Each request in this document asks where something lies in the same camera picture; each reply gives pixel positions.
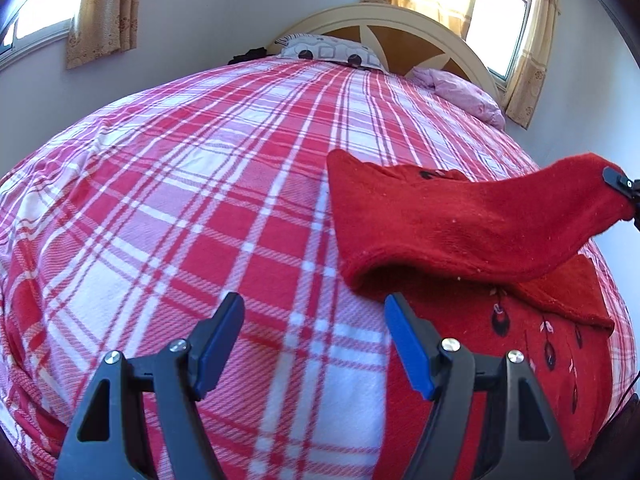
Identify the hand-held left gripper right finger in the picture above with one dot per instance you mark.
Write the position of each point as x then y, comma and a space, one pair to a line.
407, 347

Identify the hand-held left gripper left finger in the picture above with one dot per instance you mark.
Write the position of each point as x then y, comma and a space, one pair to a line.
220, 340

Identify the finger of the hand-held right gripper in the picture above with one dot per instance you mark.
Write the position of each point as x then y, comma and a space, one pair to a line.
616, 177

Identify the red printed sweater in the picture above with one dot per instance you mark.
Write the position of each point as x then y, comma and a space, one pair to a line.
450, 225

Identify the red plaid bed sheet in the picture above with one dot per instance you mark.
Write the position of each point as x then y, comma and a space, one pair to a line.
200, 185

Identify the pink pillow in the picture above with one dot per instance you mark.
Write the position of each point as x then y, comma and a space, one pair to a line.
460, 92

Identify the window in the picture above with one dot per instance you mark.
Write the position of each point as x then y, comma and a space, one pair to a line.
45, 5
495, 20

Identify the cream wooden headboard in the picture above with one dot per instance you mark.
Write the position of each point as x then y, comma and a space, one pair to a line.
400, 40

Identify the dark cloth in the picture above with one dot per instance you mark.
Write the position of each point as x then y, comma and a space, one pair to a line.
247, 55

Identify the grey patterned pillow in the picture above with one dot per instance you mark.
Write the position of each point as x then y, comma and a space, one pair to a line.
325, 52

